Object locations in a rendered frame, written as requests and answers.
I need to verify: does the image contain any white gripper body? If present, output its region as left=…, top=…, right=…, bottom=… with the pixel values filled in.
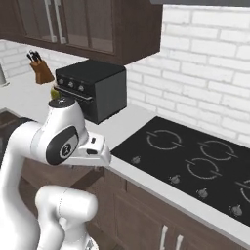
left=63, top=151, right=112, bottom=168

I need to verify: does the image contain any glass-fronted cupboard door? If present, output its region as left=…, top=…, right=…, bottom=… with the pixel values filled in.
left=60, top=0, right=117, bottom=55
left=14, top=0, right=57, bottom=44

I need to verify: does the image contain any black hob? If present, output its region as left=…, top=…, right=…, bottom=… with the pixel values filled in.
left=110, top=115, right=250, bottom=228

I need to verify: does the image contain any wooden knife block with knives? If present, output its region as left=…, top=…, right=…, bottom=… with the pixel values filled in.
left=25, top=50, right=56, bottom=85

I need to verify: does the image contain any dark brown wall cupboard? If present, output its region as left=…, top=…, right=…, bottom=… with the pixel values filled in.
left=0, top=0, right=163, bottom=66

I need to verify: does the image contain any grey extractor hood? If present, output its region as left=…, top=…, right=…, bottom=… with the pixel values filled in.
left=149, top=0, right=250, bottom=8

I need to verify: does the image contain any brown open drawer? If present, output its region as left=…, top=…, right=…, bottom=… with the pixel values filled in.
left=69, top=166, right=106, bottom=191

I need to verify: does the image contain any silver base cupboard handle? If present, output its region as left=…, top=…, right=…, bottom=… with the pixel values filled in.
left=159, top=225, right=169, bottom=250
left=175, top=233, right=185, bottom=250

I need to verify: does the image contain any silver cupboard door handle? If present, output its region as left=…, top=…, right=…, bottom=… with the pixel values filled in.
left=53, top=0, right=67, bottom=45
left=43, top=0, right=58, bottom=44

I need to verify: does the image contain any black toaster oven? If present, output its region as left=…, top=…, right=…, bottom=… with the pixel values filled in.
left=53, top=59, right=128, bottom=126

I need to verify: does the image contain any brown base cupboard run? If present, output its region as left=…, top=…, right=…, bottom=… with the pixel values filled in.
left=18, top=157, right=248, bottom=250

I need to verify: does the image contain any dark sink basin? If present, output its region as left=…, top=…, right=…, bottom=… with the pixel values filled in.
left=0, top=108, right=35, bottom=164

